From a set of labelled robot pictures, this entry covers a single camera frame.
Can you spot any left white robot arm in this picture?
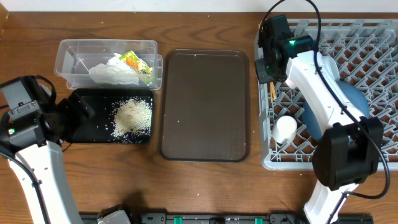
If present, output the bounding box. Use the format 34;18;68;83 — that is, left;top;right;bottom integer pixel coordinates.
1;75;84;224

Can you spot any clear plastic bin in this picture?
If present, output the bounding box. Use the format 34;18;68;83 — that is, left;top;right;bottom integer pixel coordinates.
54;39;163;90

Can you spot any rice food waste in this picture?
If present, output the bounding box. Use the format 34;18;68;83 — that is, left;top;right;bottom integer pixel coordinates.
110;97;152;143

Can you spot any white cup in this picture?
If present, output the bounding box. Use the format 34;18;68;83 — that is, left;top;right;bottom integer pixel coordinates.
272;116;297;144

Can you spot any yellow green snack wrapper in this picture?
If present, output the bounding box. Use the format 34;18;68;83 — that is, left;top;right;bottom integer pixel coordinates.
119;50;152;74

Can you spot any black plastic bin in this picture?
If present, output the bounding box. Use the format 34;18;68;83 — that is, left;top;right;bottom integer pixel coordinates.
68;88;153;144

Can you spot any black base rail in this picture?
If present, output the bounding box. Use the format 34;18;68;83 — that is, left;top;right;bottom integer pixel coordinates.
79;205;374;224

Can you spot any light blue bowl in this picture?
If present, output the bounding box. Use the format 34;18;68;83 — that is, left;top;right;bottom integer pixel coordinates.
323;55;340;81

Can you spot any dark blue plate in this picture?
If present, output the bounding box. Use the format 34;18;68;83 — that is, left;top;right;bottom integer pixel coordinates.
302;81;369;141

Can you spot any white tissue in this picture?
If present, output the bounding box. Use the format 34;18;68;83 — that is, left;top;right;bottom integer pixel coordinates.
88;53;139;85

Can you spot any grey dishwasher rack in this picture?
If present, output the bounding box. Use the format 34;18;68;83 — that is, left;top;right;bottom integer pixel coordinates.
258;19;397;171

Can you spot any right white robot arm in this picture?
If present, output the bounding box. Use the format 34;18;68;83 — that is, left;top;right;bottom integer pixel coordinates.
255;15;386;223

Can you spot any dark brown tray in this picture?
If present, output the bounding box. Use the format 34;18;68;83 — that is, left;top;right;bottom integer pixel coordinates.
158;49;251;162

